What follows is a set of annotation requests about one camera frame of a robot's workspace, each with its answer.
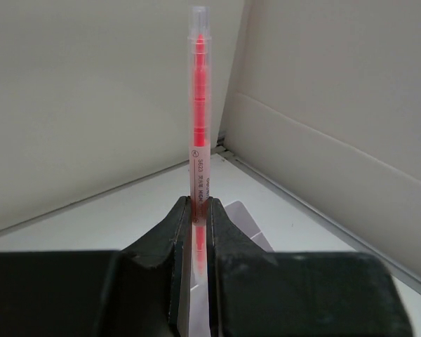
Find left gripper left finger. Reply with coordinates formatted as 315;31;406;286
0;196;192;336

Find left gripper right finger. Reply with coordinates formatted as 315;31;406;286
206;198;413;336

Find red highlighter pen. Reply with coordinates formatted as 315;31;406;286
188;6;212;284

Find left white compartment container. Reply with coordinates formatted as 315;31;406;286
189;201;273;337

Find aluminium side rail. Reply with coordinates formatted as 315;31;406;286
213;136;421;295

